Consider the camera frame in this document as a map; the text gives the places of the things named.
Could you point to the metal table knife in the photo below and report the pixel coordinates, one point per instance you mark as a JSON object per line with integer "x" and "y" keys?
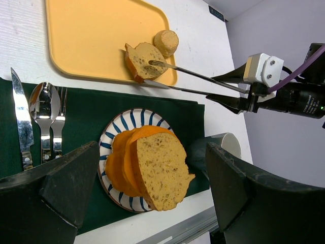
{"x": 24, "y": 126}

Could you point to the metal spoon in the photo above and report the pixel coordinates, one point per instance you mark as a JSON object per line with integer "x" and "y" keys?
{"x": 44, "y": 106}

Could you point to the round orange bread loaf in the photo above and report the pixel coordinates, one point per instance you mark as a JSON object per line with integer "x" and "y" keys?
{"x": 119, "y": 167}

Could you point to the aluminium table edge rail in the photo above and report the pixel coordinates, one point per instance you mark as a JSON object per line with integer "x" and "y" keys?
{"x": 187, "y": 230}

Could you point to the white mug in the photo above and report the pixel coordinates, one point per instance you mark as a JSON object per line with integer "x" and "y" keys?
{"x": 196, "y": 152}

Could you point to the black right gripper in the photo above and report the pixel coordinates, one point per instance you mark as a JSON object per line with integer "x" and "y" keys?
{"x": 296, "y": 98}

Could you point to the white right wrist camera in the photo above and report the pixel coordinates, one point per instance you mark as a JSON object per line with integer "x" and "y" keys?
{"x": 264, "y": 69}

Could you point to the blue label right corner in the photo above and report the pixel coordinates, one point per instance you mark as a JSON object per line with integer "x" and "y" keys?
{"x": 216, "y": 13}

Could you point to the white blue striped plate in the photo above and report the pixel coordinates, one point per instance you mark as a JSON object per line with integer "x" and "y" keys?
{"x": 127, "y": 120}

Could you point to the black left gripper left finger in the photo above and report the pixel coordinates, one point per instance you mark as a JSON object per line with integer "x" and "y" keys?
{"x": 48, "y": 203}

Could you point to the small round bun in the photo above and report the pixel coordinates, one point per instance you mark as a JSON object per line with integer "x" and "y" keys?
{"x": 166, "y": 41}

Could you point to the seeded bread slice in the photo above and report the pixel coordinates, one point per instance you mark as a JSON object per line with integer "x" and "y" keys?
{"x": 160, "y": 170}
{"x": 137, "y": 60}

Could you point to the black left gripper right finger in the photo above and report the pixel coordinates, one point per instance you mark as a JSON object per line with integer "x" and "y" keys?
{"x": 255, "y": 206}

